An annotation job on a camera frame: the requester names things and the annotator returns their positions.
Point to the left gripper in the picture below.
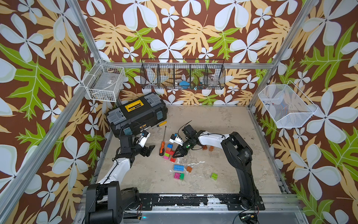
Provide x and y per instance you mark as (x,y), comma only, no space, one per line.
(146,150)

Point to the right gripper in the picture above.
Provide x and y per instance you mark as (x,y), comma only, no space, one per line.
(180,150)

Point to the lime green lego brick front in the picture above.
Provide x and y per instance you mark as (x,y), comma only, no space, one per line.
(214,176)

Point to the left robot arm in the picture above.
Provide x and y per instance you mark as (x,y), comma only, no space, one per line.
(106,202)

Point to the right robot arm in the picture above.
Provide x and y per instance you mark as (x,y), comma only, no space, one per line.
(237,151)

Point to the light blue long lego brick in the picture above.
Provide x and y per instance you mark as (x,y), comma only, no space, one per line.
(178,167)

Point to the brown lego brick front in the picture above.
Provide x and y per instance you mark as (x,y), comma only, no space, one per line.
(189,169)

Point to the magenta lego brick front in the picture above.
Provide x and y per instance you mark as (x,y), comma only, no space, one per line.
(177,175)

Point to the black deli toolbox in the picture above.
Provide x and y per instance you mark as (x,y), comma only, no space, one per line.
(138,115)

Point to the blue object in basket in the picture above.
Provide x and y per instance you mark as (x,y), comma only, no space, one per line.
(184,85)

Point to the orange black handled screwdriver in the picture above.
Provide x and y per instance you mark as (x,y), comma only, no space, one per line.
(162,147)

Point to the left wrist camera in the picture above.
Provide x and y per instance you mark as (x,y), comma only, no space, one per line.
(143,138)

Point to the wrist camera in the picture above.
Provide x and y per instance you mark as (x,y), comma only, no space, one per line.
(143,138)
(175,138)

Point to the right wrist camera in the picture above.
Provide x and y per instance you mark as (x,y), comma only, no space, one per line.
(175,138)

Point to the small yellow handled screwdriver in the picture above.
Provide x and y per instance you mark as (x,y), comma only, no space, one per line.
(161,124)

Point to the black wire basket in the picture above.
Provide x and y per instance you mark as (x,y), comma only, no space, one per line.
(167,73)

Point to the white wire basket left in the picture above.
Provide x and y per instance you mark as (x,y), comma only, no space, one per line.
(104,82)

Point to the white wire basket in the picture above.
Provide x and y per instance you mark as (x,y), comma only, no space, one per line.
(287,105)
(104,82)

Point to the white wire basket right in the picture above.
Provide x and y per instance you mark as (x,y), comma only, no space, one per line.
(287,105)

